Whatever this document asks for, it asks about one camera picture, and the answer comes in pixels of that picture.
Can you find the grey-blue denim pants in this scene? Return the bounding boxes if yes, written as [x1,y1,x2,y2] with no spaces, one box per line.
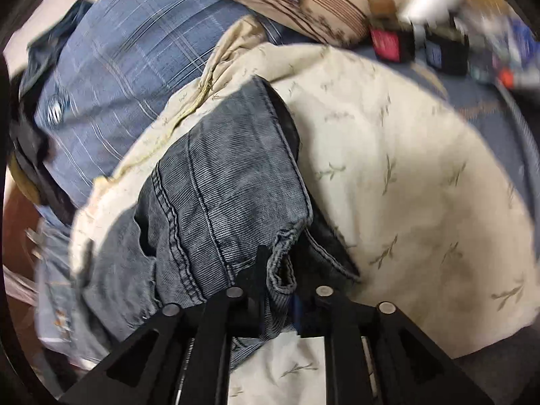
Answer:
[80,74,361,363]

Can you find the blue bed sheet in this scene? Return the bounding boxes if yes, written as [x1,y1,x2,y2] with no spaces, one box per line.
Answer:
[358,42,540,186]

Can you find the black box with blue face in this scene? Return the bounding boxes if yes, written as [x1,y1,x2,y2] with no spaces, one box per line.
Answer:
[423,29,470,77]

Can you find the dark blue jeans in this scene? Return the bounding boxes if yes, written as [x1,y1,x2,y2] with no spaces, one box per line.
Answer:
[19,0,94,96]

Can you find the blue plaid pillow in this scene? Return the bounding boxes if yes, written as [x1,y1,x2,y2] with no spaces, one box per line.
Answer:
[31,0,304,211]

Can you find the brown cloth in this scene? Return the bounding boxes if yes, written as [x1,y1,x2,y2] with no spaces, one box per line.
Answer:
[12,156,43,203]

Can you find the black box with red face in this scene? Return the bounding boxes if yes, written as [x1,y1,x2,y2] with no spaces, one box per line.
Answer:
[368,24,417,65]

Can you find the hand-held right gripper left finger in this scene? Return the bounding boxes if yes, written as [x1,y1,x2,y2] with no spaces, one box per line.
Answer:
[59,245,271,405]

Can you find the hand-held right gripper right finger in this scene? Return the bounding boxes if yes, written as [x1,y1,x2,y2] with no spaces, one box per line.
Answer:
[294,286,495,405]

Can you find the blue star-print sheet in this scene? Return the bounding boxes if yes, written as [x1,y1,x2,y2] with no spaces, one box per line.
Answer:
[34,219,112,370]

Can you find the black garment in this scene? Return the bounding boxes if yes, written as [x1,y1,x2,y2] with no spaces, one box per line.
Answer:
[7,74,79,222]

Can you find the cream leaf-print blanket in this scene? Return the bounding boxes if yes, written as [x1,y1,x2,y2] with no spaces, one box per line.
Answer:
[70,17,540,405]

